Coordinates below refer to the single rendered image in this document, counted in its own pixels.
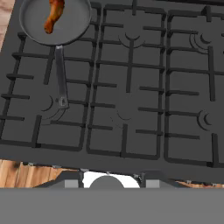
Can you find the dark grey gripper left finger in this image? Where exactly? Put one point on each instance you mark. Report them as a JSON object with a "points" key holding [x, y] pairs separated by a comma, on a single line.
{"points": [[71, 178]]}

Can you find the black gas hob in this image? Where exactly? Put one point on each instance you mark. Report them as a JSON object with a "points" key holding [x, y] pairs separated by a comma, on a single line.
{"points": [[131, 87]]}

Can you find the browned chicken piece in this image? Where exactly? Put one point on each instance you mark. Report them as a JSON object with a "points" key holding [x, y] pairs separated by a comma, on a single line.
{"points": [[53, 17]]}

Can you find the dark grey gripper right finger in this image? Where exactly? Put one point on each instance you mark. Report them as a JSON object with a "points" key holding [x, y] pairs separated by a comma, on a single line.
{"points": [[152, 176]]}

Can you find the white plate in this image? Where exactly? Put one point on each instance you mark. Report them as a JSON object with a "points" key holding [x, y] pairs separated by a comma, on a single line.
{"points": [[131, 181]]}

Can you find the dark grey frying pan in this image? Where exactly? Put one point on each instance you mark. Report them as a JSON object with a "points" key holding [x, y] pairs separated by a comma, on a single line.
{"points": [[70, 26]]}

